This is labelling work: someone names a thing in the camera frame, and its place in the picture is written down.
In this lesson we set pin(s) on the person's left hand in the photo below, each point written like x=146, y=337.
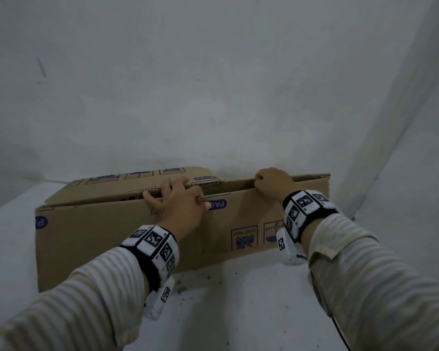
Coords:
x=181, y=211

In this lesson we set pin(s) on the person's right hand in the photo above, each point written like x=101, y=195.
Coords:
x=278, y=186

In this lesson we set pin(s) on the person's right fingers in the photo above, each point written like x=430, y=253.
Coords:
x=265, y=178

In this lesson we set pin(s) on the person's left thumb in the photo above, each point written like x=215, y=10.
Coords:
x=204, y=205

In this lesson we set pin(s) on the brown cardboard box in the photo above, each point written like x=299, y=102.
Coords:
x=95, y=237

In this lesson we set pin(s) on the person's right forearm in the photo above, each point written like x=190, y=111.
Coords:
x=373, y=288

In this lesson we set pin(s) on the person's left forearm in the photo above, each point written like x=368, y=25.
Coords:
x=76, y=303

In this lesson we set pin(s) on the white marker wrist tracker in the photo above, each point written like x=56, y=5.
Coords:
x=155, y=252
x=300, y=215

